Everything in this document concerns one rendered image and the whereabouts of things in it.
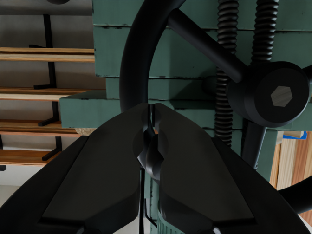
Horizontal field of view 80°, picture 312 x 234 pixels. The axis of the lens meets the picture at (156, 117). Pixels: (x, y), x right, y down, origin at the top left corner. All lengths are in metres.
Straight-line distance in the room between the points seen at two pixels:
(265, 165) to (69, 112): 0.36
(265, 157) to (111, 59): 0.31
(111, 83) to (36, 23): 3.08
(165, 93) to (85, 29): 2.77
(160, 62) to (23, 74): 3.23
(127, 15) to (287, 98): 0.28
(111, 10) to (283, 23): 0.31
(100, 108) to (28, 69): 3.11
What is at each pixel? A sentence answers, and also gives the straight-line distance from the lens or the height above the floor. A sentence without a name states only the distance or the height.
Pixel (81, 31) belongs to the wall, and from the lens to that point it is 3.10.
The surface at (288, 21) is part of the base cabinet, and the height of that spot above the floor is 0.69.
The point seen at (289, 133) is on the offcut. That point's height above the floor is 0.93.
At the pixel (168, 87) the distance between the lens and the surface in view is 0.36.
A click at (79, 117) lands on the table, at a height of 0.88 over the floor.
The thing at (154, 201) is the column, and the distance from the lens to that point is 0.88.
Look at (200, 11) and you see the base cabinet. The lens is 0.39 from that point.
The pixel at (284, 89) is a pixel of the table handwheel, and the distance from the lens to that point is 0.20.
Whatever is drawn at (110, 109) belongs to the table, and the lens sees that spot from 0.38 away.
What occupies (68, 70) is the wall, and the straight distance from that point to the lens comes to 3.14.
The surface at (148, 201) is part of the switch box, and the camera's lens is 0.99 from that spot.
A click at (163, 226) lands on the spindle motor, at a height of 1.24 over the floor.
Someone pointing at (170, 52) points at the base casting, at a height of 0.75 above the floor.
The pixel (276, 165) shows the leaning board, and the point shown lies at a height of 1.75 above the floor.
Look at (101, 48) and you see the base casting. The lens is 0.38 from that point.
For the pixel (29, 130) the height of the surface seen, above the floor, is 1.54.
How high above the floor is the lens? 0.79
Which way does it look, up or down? 12 degrees up
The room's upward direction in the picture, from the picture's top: 179 degrees counter-clockwise
